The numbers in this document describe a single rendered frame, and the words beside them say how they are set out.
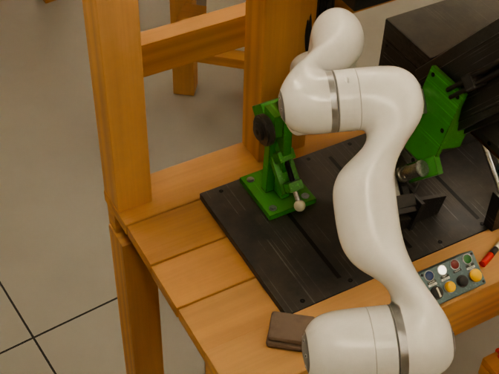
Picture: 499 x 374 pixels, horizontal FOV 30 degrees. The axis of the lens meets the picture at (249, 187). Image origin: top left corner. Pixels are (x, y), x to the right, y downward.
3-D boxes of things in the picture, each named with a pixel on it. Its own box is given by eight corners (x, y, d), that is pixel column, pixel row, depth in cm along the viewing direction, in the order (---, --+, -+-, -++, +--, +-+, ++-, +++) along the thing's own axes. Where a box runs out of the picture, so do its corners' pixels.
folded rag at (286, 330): (317, 324, 199) (318, 316, 197) (312, 355, 194) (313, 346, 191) (271, 317, 200) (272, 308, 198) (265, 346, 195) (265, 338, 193)
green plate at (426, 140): (455, 167, 213) (491, 91, 202) (428, 172, 209) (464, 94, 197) (425, 137, 220) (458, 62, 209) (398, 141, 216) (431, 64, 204)
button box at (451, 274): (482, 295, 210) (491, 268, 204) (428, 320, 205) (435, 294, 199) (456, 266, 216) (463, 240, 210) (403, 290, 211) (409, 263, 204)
